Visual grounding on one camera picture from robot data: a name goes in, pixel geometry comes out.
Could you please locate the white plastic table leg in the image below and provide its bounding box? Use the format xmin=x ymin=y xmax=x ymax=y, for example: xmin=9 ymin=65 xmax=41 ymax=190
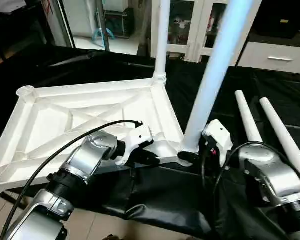
xmin=234 ymin=89 xmax=264 ymax=147
xmin=259 ymin=97 xmax=300 ymax=187
xmin=178 ymin=0 xmax=264 ymax=156
xmin=152 ymin=0 xmax=172 ymax=86

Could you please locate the white plastic table top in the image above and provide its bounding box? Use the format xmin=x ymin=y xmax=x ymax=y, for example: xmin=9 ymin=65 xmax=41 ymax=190
xmin=0 ymin=74 xmax=187 ymax=201

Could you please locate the black table mat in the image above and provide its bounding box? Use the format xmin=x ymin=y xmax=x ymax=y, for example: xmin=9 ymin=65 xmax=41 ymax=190
xmin=0 ymin=42 xmax=300 ymax=240

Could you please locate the white drawer unit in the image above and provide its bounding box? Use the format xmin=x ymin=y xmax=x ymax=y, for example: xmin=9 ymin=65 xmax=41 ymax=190
xmin=237 ymin=40 xmax=300 ymax=76

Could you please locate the white glass door cabinet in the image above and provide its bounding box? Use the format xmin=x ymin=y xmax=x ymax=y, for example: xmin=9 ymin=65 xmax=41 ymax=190
xmin=150 ymin=0 xmax=264 ymax=64

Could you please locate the black metal workbench leg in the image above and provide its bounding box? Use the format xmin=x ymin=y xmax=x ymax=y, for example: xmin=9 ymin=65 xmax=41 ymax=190
xmin=0 ymin=189 xmax=32 ymax=209

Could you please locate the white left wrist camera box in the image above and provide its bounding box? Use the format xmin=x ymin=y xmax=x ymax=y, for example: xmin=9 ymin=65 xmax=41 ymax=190
xmin=114 ymin=123 xmax=155 ymax=167

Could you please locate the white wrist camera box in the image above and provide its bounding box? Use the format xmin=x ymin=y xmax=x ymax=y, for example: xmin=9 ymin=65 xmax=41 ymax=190
xmin=201 ymin=118 xmax=235 ymax=169
xmin=114 ymin=123 xmax=155 ymax=167

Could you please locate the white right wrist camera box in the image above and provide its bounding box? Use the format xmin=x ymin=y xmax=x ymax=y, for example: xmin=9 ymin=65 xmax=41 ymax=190
xmin=201 ymin=118 xmax=235 ymax=169

